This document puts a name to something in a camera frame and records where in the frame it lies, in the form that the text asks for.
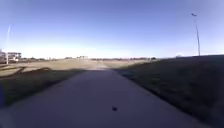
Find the grey concrete path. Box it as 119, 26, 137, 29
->
0, 65, 214, 128

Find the grass slope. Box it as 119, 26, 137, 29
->
114, 54, 224, 128

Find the flat grass field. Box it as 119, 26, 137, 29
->
0, 58, 156, 108

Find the tall street lamp pole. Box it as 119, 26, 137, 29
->
190, 12, 202, 57

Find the low building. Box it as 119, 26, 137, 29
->
0, 50, 23, 64

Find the pale thin pole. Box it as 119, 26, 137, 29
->
5, 25, 12, 66

